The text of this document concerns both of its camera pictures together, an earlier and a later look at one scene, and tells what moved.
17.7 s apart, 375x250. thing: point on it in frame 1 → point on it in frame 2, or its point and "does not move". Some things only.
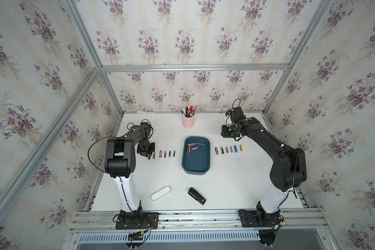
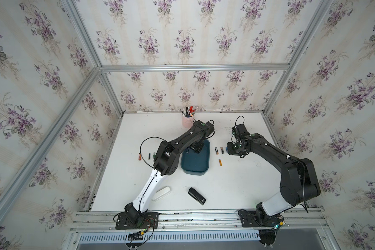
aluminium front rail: x=103 y=221 does not move
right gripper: x=223 y=133 → x=230 y=151
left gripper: x=148 y=152 → x=197 y=150
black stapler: x=197 y=197 does not move
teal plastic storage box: x=196 y=154 does not move
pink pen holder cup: x=188 y=123 does not move
